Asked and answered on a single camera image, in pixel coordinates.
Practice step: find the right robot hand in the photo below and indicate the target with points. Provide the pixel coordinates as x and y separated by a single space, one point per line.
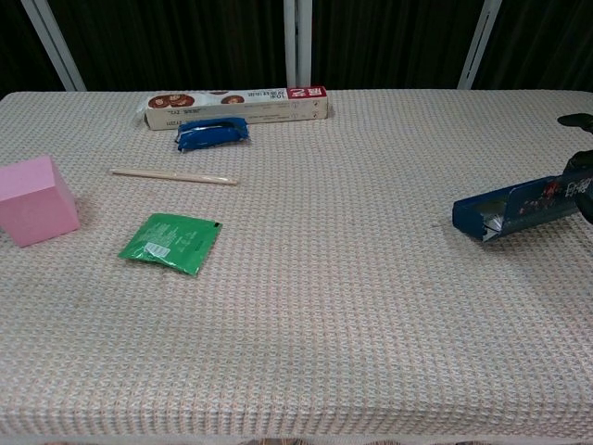
584 162

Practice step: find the blue eyeglasses case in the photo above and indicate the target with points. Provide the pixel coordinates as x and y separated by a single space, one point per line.
523 208

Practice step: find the long white baking paper box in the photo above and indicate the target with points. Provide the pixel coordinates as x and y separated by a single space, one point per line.
241 109

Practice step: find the pink cube block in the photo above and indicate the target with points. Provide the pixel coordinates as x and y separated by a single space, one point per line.
34 204

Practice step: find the beige woven tablecloth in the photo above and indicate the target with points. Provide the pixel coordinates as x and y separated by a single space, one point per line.
296 324

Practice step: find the blue plastic packet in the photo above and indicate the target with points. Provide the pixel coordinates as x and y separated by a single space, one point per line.
213 134

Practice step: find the wooden chopsticks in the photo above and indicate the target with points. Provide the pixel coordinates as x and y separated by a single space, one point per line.
176 176

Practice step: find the black curtain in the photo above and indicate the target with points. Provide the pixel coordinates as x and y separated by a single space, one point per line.
185 41

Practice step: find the green foil packet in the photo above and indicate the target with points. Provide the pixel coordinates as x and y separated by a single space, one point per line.
173 241

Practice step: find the white metal frame post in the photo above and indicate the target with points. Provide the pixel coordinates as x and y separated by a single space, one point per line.
297 46
479 41
55 46

